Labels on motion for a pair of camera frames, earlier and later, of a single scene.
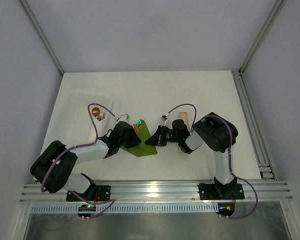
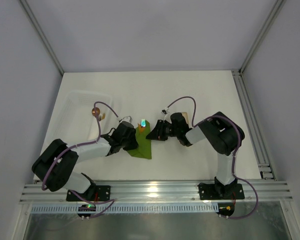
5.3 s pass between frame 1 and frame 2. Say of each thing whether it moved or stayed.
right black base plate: stayed
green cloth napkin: moved
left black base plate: stayed
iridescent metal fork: moved
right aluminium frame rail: stayed
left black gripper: stayed
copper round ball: stayed
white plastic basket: stayed
